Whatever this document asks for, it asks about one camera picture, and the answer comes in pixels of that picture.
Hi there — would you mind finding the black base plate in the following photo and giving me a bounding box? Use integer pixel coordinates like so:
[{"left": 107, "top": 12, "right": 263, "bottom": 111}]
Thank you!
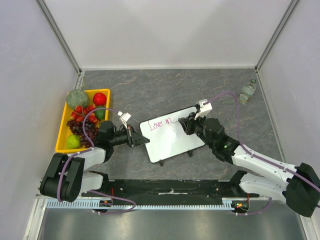
[{"left": 97, "top": 179, "right": 259, "bottom": 205}]

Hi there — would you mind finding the green pear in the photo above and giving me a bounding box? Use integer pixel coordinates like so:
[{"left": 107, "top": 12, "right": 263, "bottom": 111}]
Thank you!
[{"left": 65, "top": 134, "right": 81, "bottom": 150}]

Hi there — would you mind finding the white whiteboard black frame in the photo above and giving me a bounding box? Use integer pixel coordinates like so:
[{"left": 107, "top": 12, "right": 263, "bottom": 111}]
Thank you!
[{"left": 139, "top": 106, "right": 205, "bottom": 164}]

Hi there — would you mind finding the purple grape bunch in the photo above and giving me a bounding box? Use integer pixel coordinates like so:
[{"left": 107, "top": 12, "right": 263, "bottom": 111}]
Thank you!
[{"left": 66, "top": 120, "right": 99, "bottom": 148}]

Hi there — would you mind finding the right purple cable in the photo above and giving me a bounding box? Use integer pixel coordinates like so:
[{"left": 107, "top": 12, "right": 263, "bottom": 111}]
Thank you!
[{"left": 204, "top": 90, "right": 320, "bottom": 216}]

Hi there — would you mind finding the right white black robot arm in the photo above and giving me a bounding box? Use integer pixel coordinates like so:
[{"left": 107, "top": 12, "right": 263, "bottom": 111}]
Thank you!
[{"left": 178, "top": 112, "right": 320, "bottom": 218}]

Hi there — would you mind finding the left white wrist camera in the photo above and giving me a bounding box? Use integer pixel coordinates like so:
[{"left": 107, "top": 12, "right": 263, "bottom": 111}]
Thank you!
[{"left": 117, "top": 111, "right": 131, "bottom": 129}]

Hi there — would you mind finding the purple cable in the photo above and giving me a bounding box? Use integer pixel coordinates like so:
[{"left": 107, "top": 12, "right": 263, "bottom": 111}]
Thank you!
[
  {"left": 56, "top": 107, "right": 137, "bottom": 216},
  {"left": 204, "top": 90, "right": 320, "bottom": 216}
]

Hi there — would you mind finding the yellow plastic bin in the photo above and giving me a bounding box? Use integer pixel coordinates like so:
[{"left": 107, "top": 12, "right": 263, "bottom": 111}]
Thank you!
[{"left": 55, "top": 88, "right": 111, "bottom": 154}]

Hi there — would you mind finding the clear glass bottle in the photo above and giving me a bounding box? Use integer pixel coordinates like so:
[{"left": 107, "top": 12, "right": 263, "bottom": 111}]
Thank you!
[{"left": 238, "top": 78, "right": 257, "bottom": 104}]

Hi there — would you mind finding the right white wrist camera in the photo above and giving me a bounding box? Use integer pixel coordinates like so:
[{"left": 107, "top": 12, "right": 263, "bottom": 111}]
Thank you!
[{"left": 194, "top": 99, "right": 213, "bottom": 120}]

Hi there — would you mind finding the white slotted cable duct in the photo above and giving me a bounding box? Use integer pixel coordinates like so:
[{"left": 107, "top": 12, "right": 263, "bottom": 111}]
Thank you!
[{"left": 46, "top": 198, "right": 240, "bottom": 211}]

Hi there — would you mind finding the green lime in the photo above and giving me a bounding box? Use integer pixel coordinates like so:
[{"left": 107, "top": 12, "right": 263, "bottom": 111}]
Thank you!
[{"left": 94, "top": 105, "right": 106, "bottom": 121}]

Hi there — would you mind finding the red strawberry cluster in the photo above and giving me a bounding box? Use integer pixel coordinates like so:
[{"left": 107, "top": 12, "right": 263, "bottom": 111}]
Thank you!
[{"left": 70, "top": 104, "right": 99, "bottom": 124}]

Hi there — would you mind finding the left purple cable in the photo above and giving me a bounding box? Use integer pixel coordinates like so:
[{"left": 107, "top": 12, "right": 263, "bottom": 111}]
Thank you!
[{"left": 56, "top": 107, "right": 137, "bottom": 216}]

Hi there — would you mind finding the green netted melon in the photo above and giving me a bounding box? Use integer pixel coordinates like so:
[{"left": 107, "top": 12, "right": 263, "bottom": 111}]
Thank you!
[{"left": 66, "top": 89, "right": 90, "bottom": 109}]

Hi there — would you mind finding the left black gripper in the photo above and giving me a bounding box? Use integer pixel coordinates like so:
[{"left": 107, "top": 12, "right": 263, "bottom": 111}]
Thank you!
[{"left": 109, "top": 124, "right": 150, "bottom": 148}]

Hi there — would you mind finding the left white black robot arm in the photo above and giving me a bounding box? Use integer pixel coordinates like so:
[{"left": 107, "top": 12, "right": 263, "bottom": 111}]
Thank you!
[{"left": 39, "top": 120, "right": 150, "bottom": 203}]

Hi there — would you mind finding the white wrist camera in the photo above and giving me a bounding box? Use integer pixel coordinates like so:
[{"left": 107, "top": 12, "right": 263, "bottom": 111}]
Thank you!
[
  {"left": 117, "top": 111, "right": 131, "bottom": 129},
  {"left": 194, "top": 99, "right": 213, "bottom": 120}
]

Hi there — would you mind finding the red apple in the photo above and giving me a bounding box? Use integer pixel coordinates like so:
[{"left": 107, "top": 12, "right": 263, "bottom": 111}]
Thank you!
[{"left": 92, "top": 92, "right": 107, "bottom": 106}]

